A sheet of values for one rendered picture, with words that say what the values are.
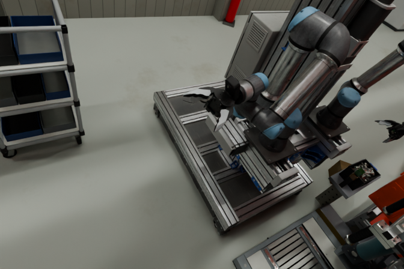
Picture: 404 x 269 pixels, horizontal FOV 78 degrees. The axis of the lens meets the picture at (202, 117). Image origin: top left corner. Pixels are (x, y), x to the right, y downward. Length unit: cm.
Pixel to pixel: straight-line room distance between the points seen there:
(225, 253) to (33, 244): 117
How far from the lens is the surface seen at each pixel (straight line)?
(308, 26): 105
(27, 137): 209
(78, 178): 201
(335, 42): 102
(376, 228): 128
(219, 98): 79
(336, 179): 204
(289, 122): 120
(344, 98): 160
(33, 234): 192
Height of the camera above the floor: 176
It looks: 46 degrees down
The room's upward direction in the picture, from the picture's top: 20 degrees clockwise
